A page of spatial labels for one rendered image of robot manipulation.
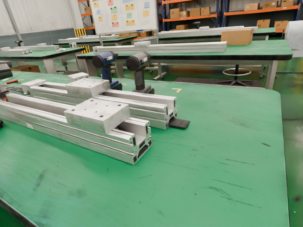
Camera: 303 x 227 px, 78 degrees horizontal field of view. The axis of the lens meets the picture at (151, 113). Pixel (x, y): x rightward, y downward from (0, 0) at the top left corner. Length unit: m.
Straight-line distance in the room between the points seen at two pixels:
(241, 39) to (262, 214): 2.15
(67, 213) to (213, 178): 0.32
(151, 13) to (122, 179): 3.38
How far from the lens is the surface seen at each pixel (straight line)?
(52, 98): 1.05
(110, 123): 0.51
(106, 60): 0.97
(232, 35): 2.46
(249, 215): 0.43
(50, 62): 3.69
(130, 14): 3.92
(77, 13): 9.19
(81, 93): 0.84
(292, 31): 3.95
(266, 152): 0.59
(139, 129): 0.54
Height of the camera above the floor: 1.12
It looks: 26 degrees down
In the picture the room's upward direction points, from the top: 6 degrees counter-clockwise
